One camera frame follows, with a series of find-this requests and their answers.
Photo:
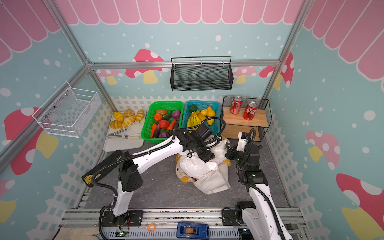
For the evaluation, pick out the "yellow lemon fruit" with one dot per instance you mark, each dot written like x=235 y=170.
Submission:
x=204 y=112

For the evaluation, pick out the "right red cola can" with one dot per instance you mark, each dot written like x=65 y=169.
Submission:
x=250 y=111

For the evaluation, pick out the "white canvas tote bag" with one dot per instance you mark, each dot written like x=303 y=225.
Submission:
x=210 y=183

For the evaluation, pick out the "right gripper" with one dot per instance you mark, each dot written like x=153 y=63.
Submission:
x=231 y=153

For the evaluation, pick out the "long orange carrot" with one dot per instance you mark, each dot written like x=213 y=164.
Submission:
x=154 y=127

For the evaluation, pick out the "metal tongs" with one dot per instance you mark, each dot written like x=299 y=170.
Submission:
x=126 y=128
x=137 y=136

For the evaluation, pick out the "white cutting board tray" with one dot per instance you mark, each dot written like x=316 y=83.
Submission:
x=112 y=145

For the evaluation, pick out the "round bread roll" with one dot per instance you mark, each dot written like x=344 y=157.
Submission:
x=128 y=113

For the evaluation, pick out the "brown potato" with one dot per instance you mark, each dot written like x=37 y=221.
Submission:
x=162 y=112

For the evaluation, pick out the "red tomato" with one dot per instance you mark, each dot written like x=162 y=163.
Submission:
x=164 y=124

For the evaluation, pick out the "red cola can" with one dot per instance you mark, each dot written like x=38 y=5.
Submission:
x=250 y=111
x=236 y=105

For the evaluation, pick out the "yellow pear fruit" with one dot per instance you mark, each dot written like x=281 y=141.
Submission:
x=210 y=112

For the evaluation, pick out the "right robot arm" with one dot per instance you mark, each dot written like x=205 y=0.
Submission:
x=260 y=214

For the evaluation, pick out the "banana bunch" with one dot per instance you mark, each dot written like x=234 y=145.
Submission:
x=194 y=119

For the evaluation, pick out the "white plastic grocery bag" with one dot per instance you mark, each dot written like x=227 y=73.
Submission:
x=195 y=168

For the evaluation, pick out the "black wire wooden shelf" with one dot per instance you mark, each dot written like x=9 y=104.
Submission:
x=237 y=123

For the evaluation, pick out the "white wire wall basket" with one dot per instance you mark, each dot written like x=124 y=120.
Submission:
x=68 y=111

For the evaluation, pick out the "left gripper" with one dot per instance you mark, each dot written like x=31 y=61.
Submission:
x=207 y=157

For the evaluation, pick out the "blue tape dispenser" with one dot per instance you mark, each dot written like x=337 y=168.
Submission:
x=193 y=231

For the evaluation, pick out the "left red cola can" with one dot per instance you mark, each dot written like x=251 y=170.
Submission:
x=236 y=105

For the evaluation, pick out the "small orange carrot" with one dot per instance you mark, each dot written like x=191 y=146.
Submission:
x=171 y=126

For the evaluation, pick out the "black mesh wall basket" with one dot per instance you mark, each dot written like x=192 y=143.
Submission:
x=207 y=73

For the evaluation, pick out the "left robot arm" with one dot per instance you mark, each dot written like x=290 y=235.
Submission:
x=121 y=171

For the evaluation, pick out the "green plastic basket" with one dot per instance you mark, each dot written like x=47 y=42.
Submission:
x=170 y=106

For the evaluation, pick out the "teal plastic basket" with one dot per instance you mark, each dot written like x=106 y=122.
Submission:
x=201 y=106

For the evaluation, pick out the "purple onion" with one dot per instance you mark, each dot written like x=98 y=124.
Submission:
x=176 y=114

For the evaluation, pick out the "striped bread loaf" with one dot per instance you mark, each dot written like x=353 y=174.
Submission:
x=140 y=115

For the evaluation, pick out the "orange rubber band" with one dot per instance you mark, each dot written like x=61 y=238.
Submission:
x=151 y=228

